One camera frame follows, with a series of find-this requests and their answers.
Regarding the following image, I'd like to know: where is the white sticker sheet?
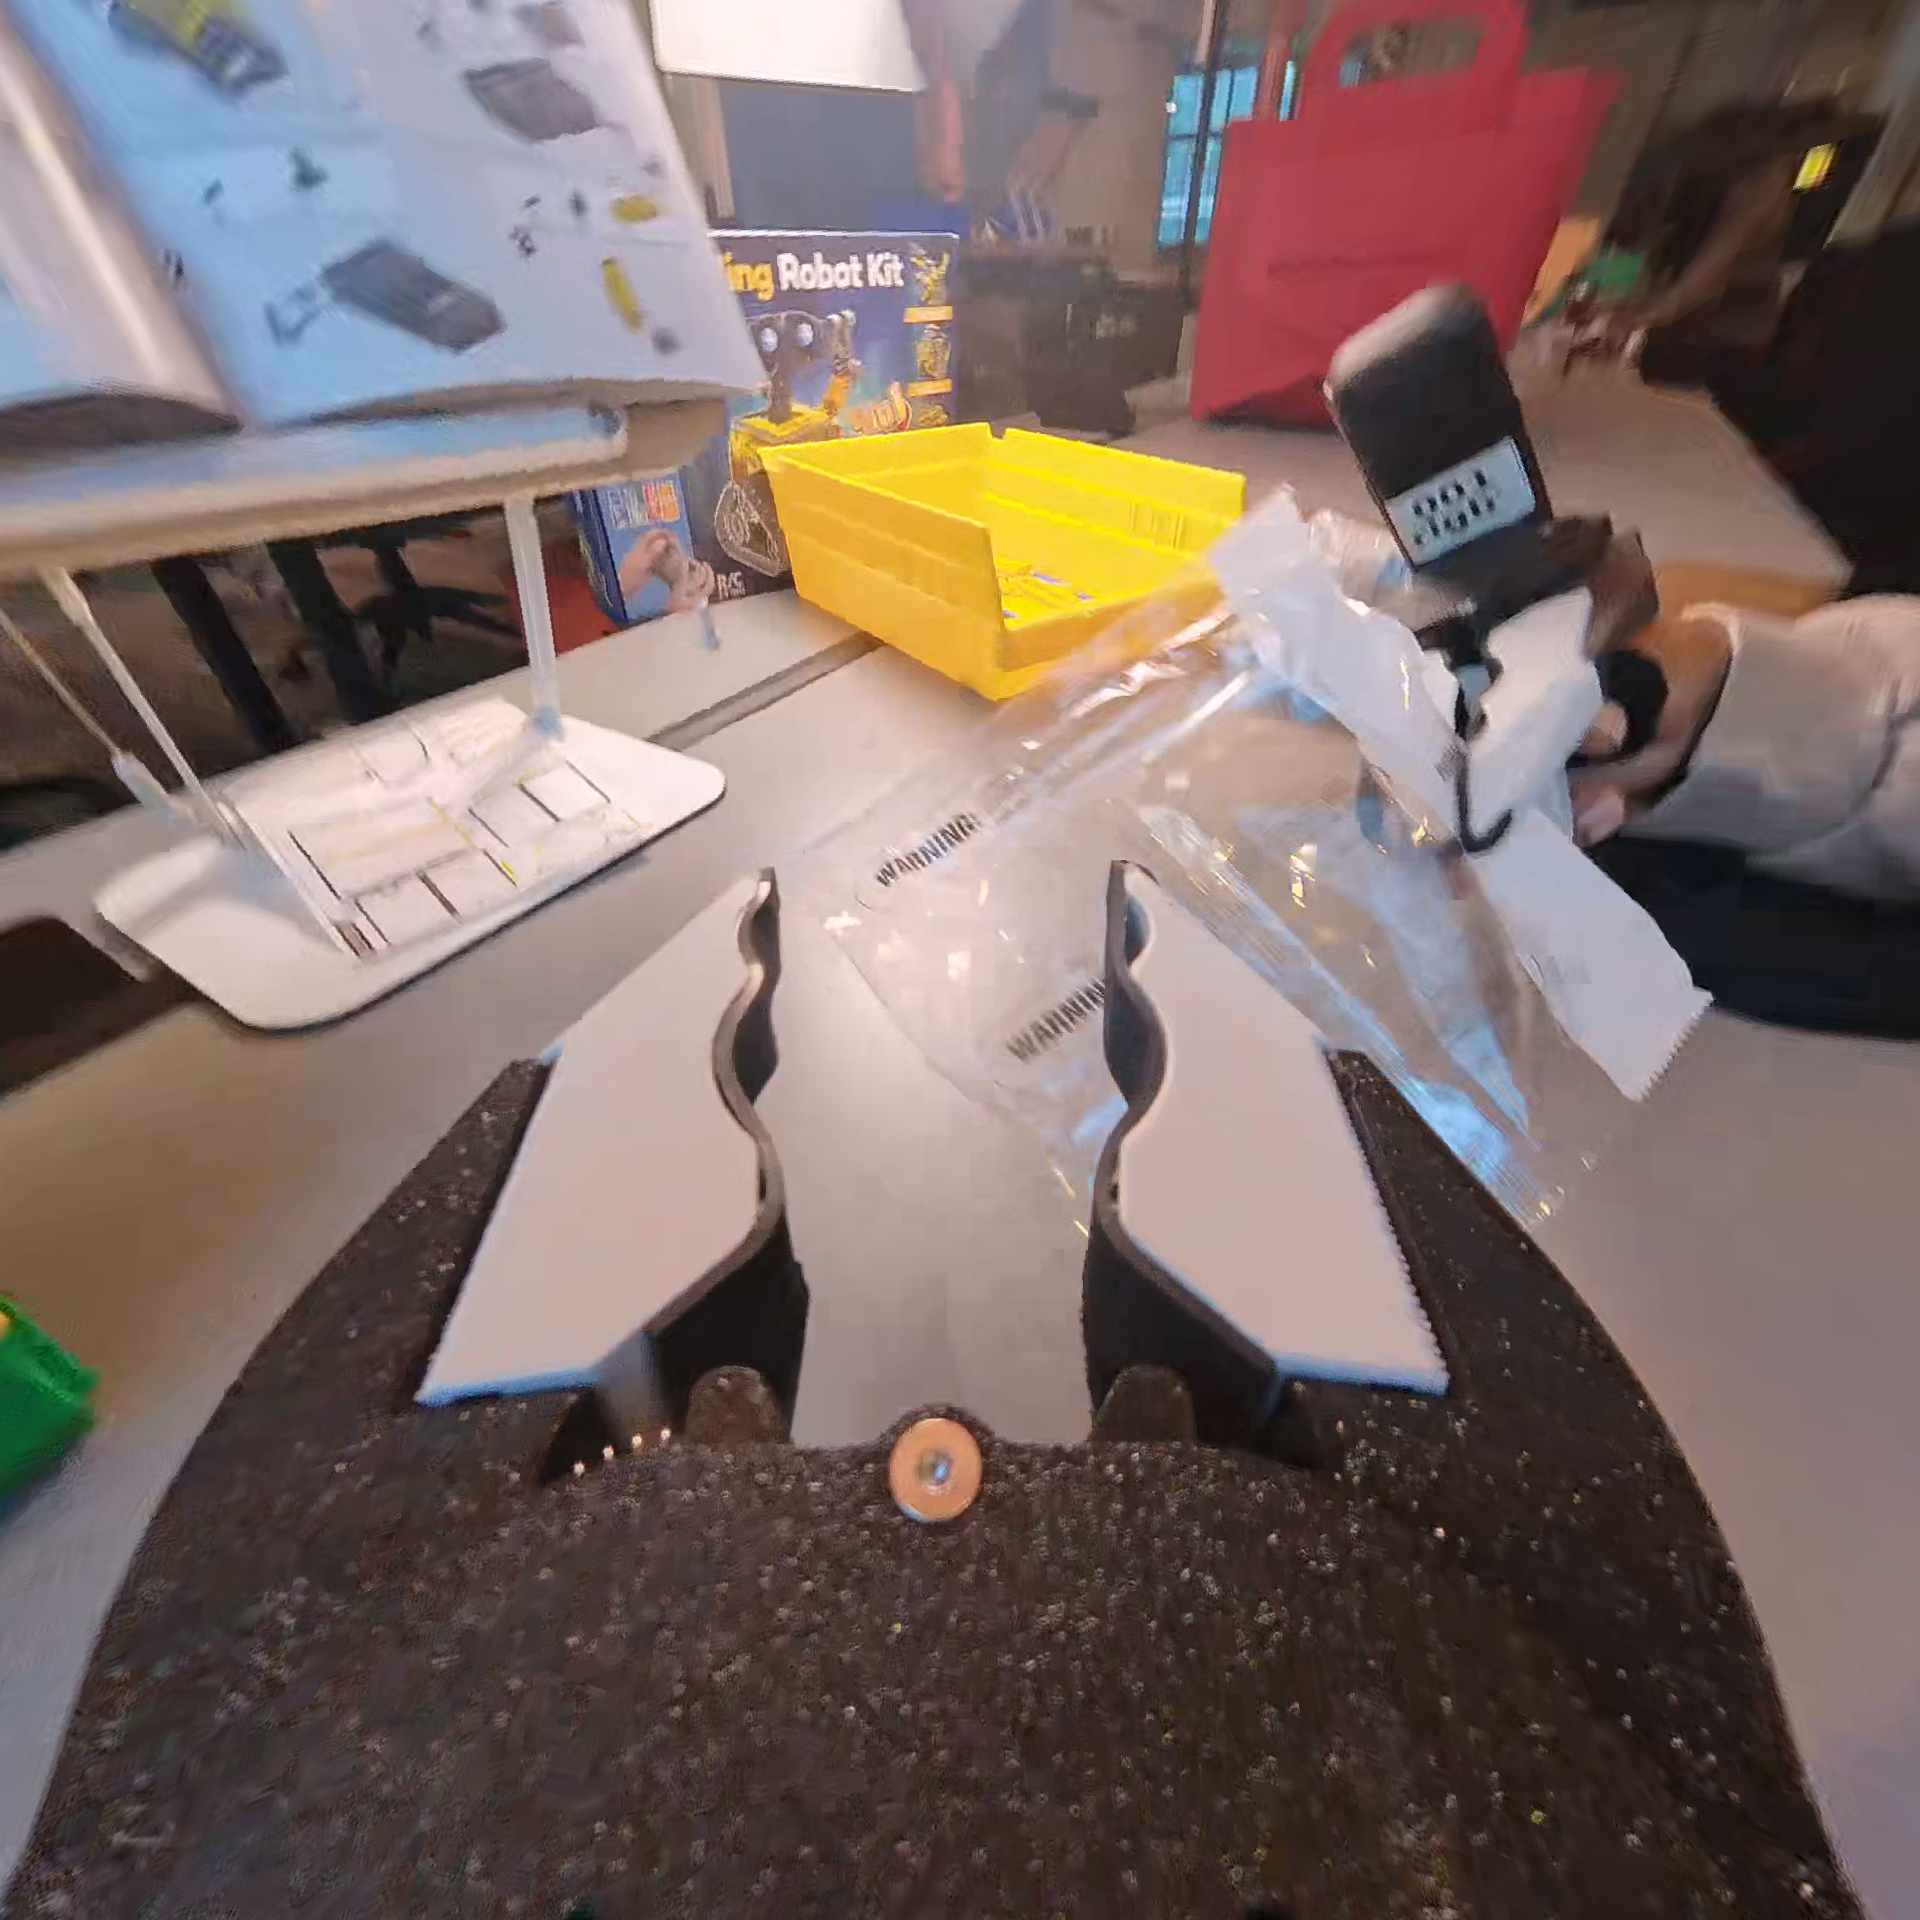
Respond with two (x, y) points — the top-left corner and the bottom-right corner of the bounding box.
(94, 696), (729, 1033)

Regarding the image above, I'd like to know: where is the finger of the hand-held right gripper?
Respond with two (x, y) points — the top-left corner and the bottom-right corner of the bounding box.
(1445, 588), (1609, 861)

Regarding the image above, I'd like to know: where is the blue robot kit box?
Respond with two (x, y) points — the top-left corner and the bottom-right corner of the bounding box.
(569, 229), (966, 628)

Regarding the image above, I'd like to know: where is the yellow plastic bin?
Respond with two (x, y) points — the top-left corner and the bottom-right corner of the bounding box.
(761, 422), (1250, 705)

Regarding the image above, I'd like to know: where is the red tote bag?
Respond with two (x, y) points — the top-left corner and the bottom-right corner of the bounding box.
(1187, 0), (1626, 431)

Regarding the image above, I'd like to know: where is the person's right forearm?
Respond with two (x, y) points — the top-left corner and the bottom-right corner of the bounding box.
(1633, 593), (1920, 903)

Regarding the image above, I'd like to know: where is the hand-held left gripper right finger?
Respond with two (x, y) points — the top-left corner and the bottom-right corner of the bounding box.
(1082, 862), (1450, 1454)

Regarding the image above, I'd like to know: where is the instruction manual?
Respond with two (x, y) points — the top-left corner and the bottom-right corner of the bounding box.
(0, 0), (769, 438)

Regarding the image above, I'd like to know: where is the open white cardboard box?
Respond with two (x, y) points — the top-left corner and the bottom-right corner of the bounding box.
(648, 0), (927, 96)

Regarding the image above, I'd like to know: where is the person's right hand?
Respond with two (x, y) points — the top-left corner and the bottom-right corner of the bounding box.
(1571, 614), (1740, 846)

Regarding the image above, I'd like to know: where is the black chair armrest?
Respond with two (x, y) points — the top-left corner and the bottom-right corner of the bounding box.
(1589, 833), (1920, 1041)

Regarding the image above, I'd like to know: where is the black office chair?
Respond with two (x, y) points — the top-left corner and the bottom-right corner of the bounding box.
(1642, 104), (1920, 602)

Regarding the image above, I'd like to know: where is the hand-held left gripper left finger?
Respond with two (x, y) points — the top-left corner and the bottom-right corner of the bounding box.
(415, 870), (807, 1454)

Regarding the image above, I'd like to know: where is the grey desk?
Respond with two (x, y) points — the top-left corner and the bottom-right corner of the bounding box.
(0, 361), (1920, 1920)

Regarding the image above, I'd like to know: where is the green plastic bin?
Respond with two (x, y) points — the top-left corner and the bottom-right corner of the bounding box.
(0, 1293), (104, 1511)

